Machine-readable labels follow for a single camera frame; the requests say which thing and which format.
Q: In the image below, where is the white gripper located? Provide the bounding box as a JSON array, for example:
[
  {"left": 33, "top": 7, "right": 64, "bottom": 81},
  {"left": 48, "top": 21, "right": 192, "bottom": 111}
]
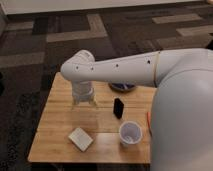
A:
[{"left": 71, "top": 81, "right": 98, "bottom": 110}]

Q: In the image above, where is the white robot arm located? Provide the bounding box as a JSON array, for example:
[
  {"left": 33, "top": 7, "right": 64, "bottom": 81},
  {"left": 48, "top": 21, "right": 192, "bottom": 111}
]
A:
[{"left": 60, "top": 48, "right": 213, "bottom": 171}]

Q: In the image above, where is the black standing eraser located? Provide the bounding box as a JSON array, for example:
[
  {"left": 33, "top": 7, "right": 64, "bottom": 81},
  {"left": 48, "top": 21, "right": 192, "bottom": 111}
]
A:
[{"left": 113, "top": 98, "right": 124, "bottom": 119}]

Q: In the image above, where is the dark blue bowl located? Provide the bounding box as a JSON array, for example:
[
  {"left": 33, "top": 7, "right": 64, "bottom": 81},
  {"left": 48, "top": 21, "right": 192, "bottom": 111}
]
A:
[{"left": 109, "top": 83, "right": 136, "bottom": 92}]

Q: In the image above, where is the wooden table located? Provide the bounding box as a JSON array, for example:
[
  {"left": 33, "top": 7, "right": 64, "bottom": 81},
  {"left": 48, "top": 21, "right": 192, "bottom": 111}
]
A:
[{"left": 28, "top": 74, "right": 155, "bottom": 164}]

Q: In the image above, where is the clear plastic cup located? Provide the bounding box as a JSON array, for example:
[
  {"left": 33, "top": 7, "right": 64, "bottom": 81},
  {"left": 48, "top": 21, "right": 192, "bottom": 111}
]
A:
[{"left": 119, "top": 121, "right": 143, "bottom": 146}]

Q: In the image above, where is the orange carrot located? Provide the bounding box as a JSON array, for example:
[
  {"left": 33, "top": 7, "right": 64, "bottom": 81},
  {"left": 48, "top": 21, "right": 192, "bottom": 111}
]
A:
[{"left": 146, "top": 112, "right": 152, "bottom": 137}]

